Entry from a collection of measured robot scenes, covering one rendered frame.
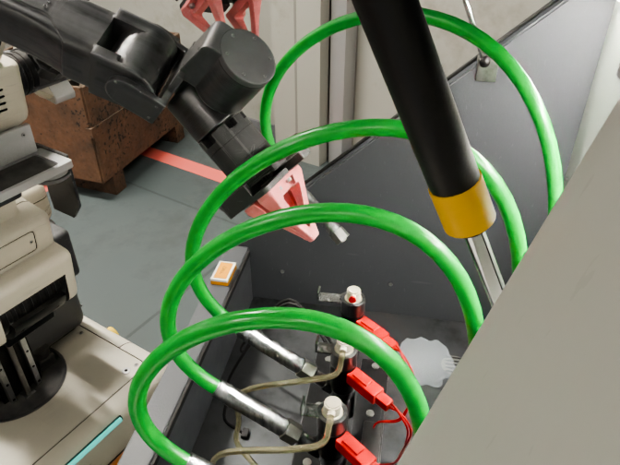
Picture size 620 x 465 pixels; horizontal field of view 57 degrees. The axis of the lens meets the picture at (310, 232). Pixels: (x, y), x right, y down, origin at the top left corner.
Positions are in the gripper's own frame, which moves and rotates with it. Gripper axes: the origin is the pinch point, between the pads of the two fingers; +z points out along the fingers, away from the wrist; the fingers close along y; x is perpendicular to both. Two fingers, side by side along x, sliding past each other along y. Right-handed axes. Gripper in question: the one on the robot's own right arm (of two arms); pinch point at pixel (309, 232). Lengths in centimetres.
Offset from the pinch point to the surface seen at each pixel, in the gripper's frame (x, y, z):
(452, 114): -28.8, 33.3, -7.2
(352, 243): 30.1, -20.7, 12.4
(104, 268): 93, -187, -15
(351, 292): 0.4, -1.4, 8.6
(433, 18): 8.6, 21.2, -9.0
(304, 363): -8.1, -5.7, 10.1
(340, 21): 10.5, 12.8, -14.7
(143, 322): 73, -161, 11
